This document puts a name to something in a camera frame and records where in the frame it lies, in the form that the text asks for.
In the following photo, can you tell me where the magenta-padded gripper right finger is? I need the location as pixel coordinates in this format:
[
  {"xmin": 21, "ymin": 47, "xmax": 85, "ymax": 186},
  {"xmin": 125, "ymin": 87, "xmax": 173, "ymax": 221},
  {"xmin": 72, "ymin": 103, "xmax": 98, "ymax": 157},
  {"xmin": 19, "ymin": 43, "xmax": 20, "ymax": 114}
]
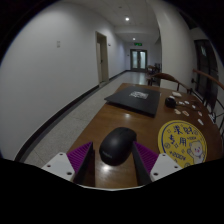
[{"xmin": 131, "ymin": 140, "xmax": 184, "ymax": 187}]

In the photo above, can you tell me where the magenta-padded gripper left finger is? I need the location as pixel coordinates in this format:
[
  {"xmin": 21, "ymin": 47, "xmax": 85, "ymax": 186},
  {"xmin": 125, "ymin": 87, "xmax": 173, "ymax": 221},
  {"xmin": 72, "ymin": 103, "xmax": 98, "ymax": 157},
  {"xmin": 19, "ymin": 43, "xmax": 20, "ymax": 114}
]
[{"xmin": 41, "ymin": 141, "xmax": 96, "ymax": 188}]

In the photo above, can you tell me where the black computer mouse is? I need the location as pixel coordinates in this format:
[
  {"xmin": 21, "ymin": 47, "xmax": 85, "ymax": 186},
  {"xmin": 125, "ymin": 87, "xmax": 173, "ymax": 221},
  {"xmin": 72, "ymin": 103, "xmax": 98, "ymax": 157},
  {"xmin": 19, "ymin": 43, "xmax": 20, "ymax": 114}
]
[{"xmin": 98, "ymin": 126, "xmax": 138, "ymax": 167}]

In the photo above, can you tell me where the round yellow printed mouse pad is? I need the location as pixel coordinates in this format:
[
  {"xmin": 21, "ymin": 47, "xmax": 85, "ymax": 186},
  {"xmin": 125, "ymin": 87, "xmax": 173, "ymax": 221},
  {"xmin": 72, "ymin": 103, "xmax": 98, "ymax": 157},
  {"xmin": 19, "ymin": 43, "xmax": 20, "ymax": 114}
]
[{"xmin": 157, "ymin": 119, "xmax": 208, "ymax": 169}]

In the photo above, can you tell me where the small black box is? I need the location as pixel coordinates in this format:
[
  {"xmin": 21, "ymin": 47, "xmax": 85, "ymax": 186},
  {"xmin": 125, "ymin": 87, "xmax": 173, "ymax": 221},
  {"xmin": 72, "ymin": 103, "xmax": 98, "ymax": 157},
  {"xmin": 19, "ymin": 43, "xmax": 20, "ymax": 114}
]
[{"xmin": 164, "ymin": 96, "xmax": 177, "ymax": 109}]

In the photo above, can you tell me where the closed black laptop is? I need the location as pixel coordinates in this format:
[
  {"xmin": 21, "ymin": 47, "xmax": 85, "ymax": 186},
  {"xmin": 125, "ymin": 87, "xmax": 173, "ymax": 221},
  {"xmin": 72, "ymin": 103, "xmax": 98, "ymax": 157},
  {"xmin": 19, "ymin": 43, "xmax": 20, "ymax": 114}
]
[{"xmin": 104, "ymin": 85, "xmax": 161, "ymax": 118}]

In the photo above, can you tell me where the wooden armchair with curved back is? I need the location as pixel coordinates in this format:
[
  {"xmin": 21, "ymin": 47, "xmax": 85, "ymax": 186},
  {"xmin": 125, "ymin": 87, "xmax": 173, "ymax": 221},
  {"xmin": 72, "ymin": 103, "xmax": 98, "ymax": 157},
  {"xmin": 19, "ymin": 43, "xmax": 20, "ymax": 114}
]
[{"xmin": 146, "ymin": 72, "xmax": 193, "ymax": 95}]

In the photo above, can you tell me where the small distant wooden chair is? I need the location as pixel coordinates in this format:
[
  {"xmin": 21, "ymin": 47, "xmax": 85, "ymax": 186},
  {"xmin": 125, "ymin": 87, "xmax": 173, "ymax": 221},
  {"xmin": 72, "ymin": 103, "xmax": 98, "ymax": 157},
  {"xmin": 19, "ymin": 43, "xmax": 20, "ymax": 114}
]
[{"xmin": 146, "ymin": 64, "xmax": 162, "ymax": 78}]

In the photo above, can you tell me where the wooden chair with black bars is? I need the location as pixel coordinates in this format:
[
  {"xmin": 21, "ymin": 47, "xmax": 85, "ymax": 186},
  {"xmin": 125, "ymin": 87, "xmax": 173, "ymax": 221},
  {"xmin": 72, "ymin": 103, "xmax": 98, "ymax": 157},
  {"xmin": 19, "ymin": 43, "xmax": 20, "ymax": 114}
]
[{"xmin": 192, "ymin": 68, "xmax": 224, "ymax": 136}]

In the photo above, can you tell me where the dark framed window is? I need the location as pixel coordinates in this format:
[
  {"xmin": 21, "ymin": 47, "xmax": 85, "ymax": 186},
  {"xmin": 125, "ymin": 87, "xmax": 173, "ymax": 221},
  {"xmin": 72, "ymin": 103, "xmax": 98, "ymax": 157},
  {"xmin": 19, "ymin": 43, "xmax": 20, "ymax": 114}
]
[{"xmin": 194, "ymin": 39, "xmax": 220, "ymax": 111}]

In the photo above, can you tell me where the glass double door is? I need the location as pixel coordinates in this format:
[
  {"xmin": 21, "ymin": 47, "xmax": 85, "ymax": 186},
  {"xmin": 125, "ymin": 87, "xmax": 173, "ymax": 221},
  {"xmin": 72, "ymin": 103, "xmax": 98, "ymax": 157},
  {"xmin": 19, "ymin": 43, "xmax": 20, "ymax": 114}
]
[{"xmin": 130, "ymin": 49, "xmax": 148, "ymax": 72}]

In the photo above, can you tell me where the pale side door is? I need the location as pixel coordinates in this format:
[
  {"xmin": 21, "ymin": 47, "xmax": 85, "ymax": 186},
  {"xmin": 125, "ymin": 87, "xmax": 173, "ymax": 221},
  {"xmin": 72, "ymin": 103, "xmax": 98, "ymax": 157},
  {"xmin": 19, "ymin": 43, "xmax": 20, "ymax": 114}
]
[{"xmin": 95, "ymin": 31, "xmax": 110, "ymax": 85}]

